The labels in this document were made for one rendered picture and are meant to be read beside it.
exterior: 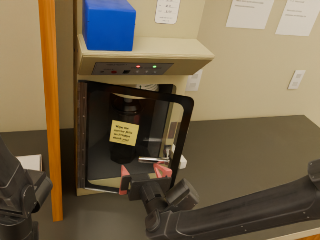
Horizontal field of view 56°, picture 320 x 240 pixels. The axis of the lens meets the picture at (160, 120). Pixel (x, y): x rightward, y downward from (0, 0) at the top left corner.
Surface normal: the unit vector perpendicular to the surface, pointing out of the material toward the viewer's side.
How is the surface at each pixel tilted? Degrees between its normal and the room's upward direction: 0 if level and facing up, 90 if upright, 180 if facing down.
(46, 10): 90
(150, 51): 0
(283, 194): 50
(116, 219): 0
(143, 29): 90
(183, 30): 90
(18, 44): 90
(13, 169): 71
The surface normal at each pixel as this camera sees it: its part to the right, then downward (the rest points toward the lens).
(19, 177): 0.99, 0.11
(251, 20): 0.31, 0.56
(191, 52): 0.15, -0.83
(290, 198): -0.69, -0.64
